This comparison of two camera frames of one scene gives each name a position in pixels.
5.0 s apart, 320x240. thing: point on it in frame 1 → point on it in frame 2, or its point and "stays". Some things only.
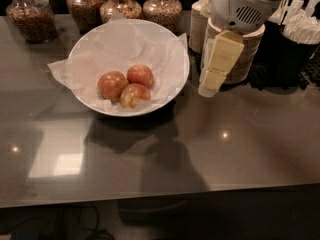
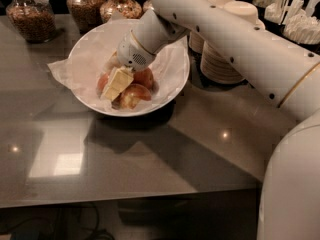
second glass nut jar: [85, 2] stays
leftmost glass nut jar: [31, 11] stays
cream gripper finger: [228, 46] → [120, 79]
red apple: [140, 74] stays
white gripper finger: [202, 88] → [113, 63]
